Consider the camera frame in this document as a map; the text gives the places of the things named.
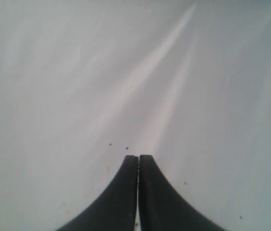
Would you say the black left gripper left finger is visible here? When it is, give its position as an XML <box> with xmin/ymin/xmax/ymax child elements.
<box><xmin>58</xmin><ymin>155</ymin><xmax>139</xmax><ymax>231</ymax></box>

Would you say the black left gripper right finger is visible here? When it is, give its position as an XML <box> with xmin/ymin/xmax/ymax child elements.
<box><xmin>138</xmin><ymin>155</ymin><xmax>220</xmax><ymax>231</ymax></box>

